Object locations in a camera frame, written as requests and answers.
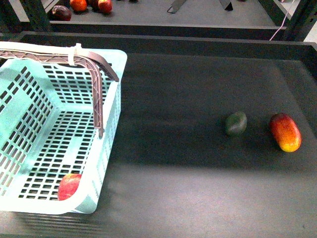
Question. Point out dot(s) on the dark plum front left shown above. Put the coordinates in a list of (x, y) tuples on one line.
[(61, 13)]

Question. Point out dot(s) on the black divider right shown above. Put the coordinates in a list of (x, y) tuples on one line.
[(226, 4)]

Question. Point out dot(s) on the orange fruit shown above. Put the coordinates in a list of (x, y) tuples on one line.
[(78, 5)]

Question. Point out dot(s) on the dark metal rack post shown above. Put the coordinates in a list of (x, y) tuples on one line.
[(33, 13)]

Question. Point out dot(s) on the brown basket handle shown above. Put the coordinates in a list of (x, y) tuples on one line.
[(93, 62)]

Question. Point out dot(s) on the red yellow mango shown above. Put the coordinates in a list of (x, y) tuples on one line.
[(285, 132)]

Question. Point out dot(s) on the light blue plastic basket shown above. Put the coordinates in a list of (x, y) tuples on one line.
[(47, 131)]

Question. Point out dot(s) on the red yellow apple by post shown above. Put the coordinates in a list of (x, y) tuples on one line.
[(105, 6)]

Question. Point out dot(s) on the green avocado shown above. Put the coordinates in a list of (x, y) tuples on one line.
[(236, 123)]

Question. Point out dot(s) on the white cable tie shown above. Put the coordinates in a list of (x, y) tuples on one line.
[(72, 52)]

